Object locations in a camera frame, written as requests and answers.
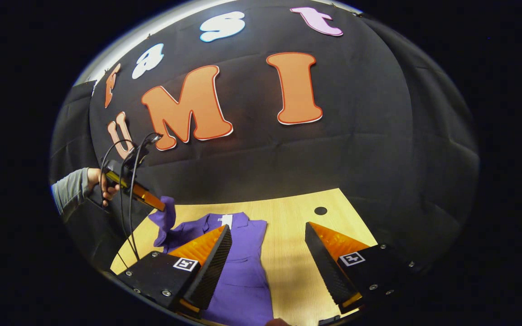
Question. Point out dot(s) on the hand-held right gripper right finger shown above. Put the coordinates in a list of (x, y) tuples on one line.
[(329, 271)]

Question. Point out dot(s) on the purple collared shirt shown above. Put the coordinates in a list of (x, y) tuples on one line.
[(243, 280)]

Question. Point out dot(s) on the black backdrop cloth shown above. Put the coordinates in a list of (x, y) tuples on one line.
[(356, 149)]

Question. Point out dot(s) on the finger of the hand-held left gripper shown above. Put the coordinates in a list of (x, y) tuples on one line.
[(150, 199)]

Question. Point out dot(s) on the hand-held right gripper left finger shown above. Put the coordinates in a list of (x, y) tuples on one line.
[(211, 271)]

